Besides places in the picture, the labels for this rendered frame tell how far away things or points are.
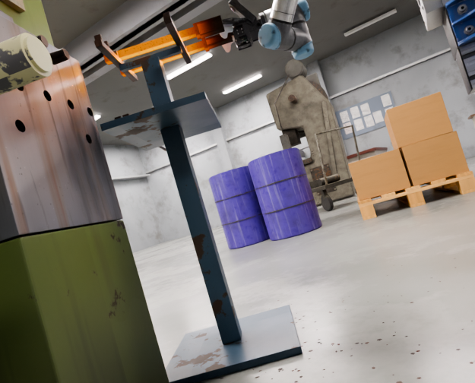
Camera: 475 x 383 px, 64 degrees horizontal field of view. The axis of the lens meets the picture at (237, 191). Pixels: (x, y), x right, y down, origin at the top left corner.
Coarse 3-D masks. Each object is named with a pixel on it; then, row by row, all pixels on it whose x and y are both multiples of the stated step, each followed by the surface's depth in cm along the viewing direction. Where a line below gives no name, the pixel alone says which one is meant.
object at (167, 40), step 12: (204, 24) 122; (216, 24) 122; (168, 36) 122; (180, 36) 122; (192, 36) 123; (204, 36) 124; (132, 48) 122; (144, 48) 122; (156, 48) 124; (108, 60) 123
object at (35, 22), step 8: (24, 0) 123; (32, 0) 127; (40, 0) 132; (0, 8) 109; (8, 8) 113; (32, 8) 126; (40, 8) 131; (16, 16) 116; (24, 16) 120; (32, 16) 124; (40, 16) 129; (24, 24) 119; (32, 24) 123; (40, 24) 128; (32, 32) 121; (40, 32) 126; (48, 32) 131; (48, 40) 129
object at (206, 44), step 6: (216, 36) 133; (228, 36) 133; (198, 42) 133; (204, 42) 132; (210, 42) 133; (216, 42) 132; (222, 42) 133; (228, 42) 134; (192, 48) 133; (198, 48) 133; (204, 48) 133; (210, 48) 135; (180, 54) 134; (162, 60) 134; (168, 60) 135
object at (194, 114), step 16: (192, 96) 102; (144, 112) 103; (160, 112) 103; (176, 112) 107; (192, 112) 112; (208, 112) 117; (112, 128) 104; (128, 128) 108; (144, 128) 113; (160, 128) 119; (192, 128) 131; (208, 128) 138; (144, 144) 133; (160, 144) 140
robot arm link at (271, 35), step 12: (276, 0) 116; (288, 0) 114; (276, 12) 117; (288, 12) 116; (264, 24) 118; (276, 24) 118; (288, 24) 118; (264, 36) 119; (276, 36) 117; (288, 36) 121; (276, 48) 122; (288, 48) 125
